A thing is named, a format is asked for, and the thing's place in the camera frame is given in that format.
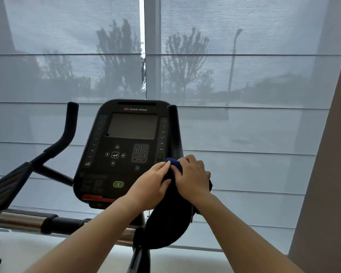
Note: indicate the person's right hand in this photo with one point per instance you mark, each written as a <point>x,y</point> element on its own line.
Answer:
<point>194,181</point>

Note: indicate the person's left hand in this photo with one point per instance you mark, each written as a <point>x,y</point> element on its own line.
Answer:
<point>147,190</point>

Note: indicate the person's left thumb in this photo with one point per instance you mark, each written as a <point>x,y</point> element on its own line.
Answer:
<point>166,185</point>

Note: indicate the person's right thumb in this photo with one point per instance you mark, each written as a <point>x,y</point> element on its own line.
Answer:
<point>179,183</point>

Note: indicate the blue cleaning cloth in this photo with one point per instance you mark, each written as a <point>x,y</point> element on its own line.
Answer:
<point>176,164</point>

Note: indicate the person's right forearm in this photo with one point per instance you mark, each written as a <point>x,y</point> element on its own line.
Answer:
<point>238,238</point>

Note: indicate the person's left forearm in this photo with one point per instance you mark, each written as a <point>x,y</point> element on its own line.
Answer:
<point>96,235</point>

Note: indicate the black ribbed elbow pad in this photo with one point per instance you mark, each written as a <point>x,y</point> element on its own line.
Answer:
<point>167,224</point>
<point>5,186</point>

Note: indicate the black exercise bike console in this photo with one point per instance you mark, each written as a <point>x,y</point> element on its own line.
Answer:
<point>125,156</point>

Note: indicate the black exercise bike stem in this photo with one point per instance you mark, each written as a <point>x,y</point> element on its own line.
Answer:
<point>139,260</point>

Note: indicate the grey sheer window blind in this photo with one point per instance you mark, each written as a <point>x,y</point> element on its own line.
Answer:
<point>59,53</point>
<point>244,68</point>

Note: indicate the white window frame post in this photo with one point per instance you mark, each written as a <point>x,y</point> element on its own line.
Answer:
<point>142,31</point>

